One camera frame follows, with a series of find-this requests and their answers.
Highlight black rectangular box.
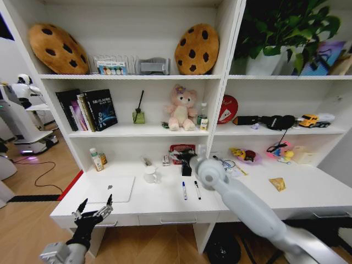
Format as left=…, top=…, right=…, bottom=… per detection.
left=233, top=115, right=260, bottom=127

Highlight purple bowl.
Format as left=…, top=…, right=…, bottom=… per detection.
left=236, top=148, right=262, bottom=166

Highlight black book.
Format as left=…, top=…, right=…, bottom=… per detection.
left=55, top=88, right=81, bottom=132

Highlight black headphones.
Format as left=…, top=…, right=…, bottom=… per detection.
left=260, top=114, right=297, bottom=131

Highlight white mug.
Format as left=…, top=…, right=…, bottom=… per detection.
left=143, top=166, right=161, bottom=184

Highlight yellow toy truck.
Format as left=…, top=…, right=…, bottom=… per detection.
left=298, top=114, right=331, bottom=129

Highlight white plant pot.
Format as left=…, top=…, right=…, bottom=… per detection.
left=245, top=46, right=287, bottom=76

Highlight green glass bottle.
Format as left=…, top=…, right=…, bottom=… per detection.
left=196, top=102, right=209, bottom=126

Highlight grey desk device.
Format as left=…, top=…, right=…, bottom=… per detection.
left=136, top=57, right=172, bottom=76

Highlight pink plush cat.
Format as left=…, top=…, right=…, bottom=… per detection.
left=163, top=84, right=199, bottom=131

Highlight red plastic basket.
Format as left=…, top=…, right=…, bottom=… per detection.
left=169, top=144, right=197, bottom=166

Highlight yellow toy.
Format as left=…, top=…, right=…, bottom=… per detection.
left=229, top=147, right=246, bottom=158

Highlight pink tray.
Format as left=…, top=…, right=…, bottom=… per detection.
left=266, top=141, right=293, bottom=159

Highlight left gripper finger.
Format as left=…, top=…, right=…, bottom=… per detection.
left=71, top=198, right=89, bottom=221
left=95, top=193, right=114, bottom=221

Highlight cream plastic box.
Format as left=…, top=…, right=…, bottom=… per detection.
left=290, top=145, right=315, bottom=165

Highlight white shelf desk unit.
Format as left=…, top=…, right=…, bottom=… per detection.
left=0, top=0, right=352, bottom=258

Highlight silver drawer handle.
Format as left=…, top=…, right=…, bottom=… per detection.
left=160, top=217, right=198, bottom=224
left=312, top=211, right=351, bottom=219

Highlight white humanoid robot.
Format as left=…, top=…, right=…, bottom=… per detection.
left=10, top=73, right=42, bottom=109

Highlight dark blue book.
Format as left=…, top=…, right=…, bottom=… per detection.
left=82, top=88, right=119, bottom=132

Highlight purple and blue picture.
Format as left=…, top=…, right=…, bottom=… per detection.
left=299, top=40, right=347, bottom=76

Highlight chocolate chip cookie pillow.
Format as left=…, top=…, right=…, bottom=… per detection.
left=174, top=23, right=220, bottom=76
left=27, top=23, right=90, bottom=75

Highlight box with coloured dots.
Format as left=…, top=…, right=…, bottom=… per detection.
left=96, top=60, right=128, bottom=76

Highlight silver laptop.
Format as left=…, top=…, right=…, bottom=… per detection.
left=86, top=176, right=136, bottom=204

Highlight white wheeled machine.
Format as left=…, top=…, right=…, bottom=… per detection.
left=0, top=84, right=59, bottom=155

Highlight white bottle with green cap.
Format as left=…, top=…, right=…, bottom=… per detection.
left=89, top=147, right=105, bottom=172

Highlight white card with lanyard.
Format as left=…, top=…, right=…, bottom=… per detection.
left=221, top=158, right=243, bottom=178

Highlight black waste bin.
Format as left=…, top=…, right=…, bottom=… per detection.
left=205, top=223, right=243, bottom=263

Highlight purple book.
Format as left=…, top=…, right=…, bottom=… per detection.
left=69, top=100, right=88, bottom=131

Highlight yellow pencil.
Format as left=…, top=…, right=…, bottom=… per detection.
left=233, top=164, right=249, bottom=177

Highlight yellow snack packet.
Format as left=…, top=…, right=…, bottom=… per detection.
left=268, top=177, right=287, bottom=192

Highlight yellow rubber duck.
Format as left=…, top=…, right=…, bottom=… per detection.
left=277, top=150, right=294, bottom=166

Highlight metal file rack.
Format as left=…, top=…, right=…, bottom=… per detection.
left=88, top=53, right=139, bottom=76

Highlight green potted plant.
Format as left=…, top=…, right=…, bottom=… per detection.
left=233, top=0, right=342, bottom=75

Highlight gold-edged book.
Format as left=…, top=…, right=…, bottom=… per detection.
left=76, top=93, right=96, bottom=133

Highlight black pen holder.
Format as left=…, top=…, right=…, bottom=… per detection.
left=181, top=162, right=194, bottom=177

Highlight black floor cable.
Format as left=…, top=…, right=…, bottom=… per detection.
left=12, top=158, right=71, bottom=195

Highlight black headphone cable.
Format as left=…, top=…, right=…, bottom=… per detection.
left=266, top=128, right=290, bottom=153

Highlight green reed diffuser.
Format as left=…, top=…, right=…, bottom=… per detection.
left=132, top=90, right=146, bottom=124

